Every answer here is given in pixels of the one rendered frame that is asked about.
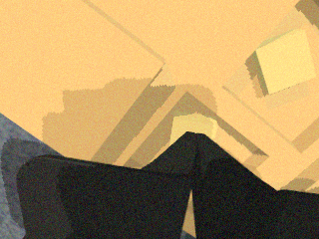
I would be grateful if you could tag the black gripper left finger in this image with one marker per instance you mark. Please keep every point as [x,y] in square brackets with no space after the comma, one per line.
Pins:
[110,200]

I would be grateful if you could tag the yellow block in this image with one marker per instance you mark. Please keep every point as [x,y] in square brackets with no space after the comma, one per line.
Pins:
[284,60]
[183,122]

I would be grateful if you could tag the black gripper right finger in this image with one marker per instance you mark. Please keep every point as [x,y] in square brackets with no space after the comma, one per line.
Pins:
[231,202]

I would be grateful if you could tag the tan square board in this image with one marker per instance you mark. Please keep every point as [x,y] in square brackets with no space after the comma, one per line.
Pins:
[100,80]

